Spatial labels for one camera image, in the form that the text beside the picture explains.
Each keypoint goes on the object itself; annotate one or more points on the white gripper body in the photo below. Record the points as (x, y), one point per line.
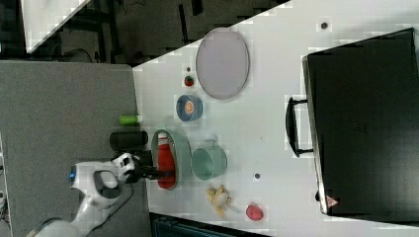
(127, 168)

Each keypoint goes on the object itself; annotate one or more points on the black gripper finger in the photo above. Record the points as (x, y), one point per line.
(150, 170)
(164, 177)

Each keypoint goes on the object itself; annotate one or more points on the red ketchup bottle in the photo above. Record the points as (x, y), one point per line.
(166, 163)

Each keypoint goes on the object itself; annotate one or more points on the green oval strainer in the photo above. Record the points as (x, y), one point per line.
(181, 151)

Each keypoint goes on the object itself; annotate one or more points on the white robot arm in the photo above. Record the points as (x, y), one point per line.
(100, 184)

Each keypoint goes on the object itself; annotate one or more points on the black cylinder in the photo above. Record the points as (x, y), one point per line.
(143, 157)
(127, 140)

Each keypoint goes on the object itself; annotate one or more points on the green marker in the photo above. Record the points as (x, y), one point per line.
(130, 120)

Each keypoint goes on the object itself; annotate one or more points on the green metal cup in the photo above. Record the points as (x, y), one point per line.
(208, 161)

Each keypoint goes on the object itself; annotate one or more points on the peeled banana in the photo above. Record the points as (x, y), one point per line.
(218, 198)

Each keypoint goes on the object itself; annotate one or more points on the blue bowl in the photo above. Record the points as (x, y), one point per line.
(180, 108)

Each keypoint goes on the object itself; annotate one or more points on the orange slice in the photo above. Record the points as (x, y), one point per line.
(189, 107)

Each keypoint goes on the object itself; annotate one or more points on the small red strawberry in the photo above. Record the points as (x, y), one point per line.
(189, 81)

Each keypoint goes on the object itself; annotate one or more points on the large red strawberry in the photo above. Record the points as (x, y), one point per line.
(254, 212)

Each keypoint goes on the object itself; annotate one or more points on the lilac round plate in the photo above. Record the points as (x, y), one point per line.
(222, 63)

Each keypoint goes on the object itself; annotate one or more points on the black toaster oven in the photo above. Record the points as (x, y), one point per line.
(362, 101)

